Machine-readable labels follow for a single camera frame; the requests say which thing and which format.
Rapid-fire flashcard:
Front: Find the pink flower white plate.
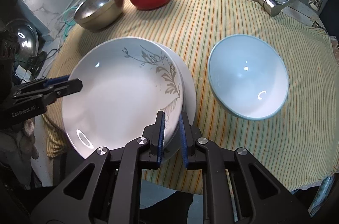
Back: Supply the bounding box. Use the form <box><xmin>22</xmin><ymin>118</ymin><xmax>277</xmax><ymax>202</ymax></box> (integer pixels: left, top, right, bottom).
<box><xmin>159</xmin><ymin>44</ymin><xmax>196</xmax><ymax>164</ymax></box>

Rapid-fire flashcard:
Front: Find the grey leaf white plate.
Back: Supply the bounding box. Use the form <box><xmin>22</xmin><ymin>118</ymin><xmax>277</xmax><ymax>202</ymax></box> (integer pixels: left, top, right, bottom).
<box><xmin>62</xmin><ymin>37</ymin><xmax>184</xmax><ymax>158</ymax></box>

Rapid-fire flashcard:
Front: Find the stainless steel bowl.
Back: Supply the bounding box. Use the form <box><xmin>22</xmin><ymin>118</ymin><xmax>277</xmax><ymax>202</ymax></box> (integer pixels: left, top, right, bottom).
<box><xmin>74</xmin><ymin>0</ymin><xmax>124</xmax><ymax>32</ymax></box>

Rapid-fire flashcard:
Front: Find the light blue ceramic bowl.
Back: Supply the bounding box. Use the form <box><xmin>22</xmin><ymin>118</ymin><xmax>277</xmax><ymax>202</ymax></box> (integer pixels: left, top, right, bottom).
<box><xmin>207</xmin><ymin>34</ymin><xmax>289</xmax><ymax>120</ymax></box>

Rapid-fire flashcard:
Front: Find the grey gloved left hand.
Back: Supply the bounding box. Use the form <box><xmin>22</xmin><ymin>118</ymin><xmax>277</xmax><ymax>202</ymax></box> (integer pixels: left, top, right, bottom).
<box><xmin>1</xmin><ymin>118</ymin><xmax>39</xmax><ymax>161</ymax></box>

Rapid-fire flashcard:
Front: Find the steel pot lid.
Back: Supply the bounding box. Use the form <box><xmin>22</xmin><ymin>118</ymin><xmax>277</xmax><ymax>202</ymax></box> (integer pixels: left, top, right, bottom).
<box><xmin>5</xmin><ymin>19</ymin><xmax>39</xmax><ymax>57</ymax></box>

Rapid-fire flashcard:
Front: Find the striped yellow towel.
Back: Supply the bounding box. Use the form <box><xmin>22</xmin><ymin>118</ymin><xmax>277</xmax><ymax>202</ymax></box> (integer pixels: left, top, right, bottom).
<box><xmin>45</xmin><ymin>0</ymin><xmax>338</xmax><ymax>190</ymax></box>

